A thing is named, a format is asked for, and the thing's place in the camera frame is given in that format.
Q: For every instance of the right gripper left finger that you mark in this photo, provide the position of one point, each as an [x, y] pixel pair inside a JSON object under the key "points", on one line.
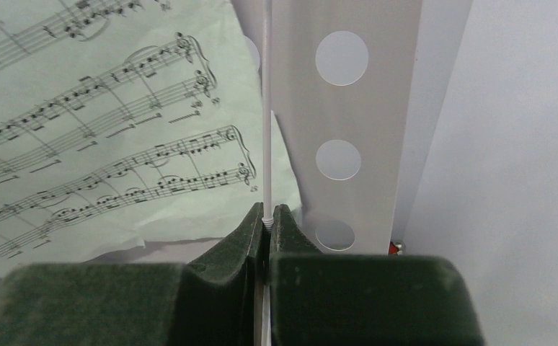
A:
{"points": [[208, 301]]}

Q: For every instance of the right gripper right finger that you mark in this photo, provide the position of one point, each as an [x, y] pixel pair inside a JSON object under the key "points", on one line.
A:
{"points": [[363, 299]]}

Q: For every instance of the sheet music page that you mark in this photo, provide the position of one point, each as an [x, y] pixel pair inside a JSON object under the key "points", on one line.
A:
{"points": [[123, 123]]}

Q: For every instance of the lilac perforated music stand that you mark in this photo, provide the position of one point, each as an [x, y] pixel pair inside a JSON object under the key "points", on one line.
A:
{"points": [[357, 88]]}

